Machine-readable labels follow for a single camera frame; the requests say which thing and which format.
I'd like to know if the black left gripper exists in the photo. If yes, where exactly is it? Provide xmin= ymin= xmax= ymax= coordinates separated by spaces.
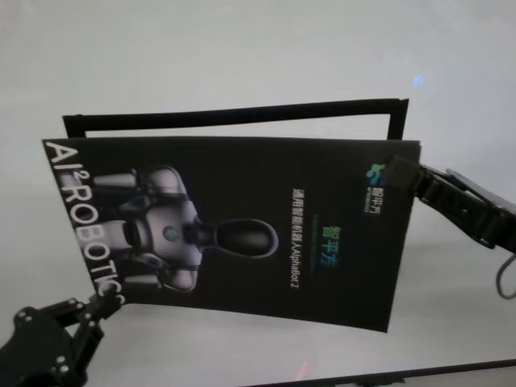
xmin=0 ymin=296 xmax=120 ymax=387

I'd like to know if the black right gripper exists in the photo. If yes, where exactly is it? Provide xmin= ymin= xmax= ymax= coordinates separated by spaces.
xmin=381 ymin=155 xmax=516 ymax=253

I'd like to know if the black robot poster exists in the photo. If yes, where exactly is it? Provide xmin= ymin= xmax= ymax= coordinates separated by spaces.
xmin=41 ymin=137 xmax=421 ymax=334

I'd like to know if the grey right gripper cable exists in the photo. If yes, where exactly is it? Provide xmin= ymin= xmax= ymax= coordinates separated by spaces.
xmin=496 ymin=252 xmax=516 ymax=300

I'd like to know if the black rectangular frame outline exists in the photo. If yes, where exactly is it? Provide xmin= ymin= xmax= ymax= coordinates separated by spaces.
xmin=63 ymin=98 xmax=409 ymax=132

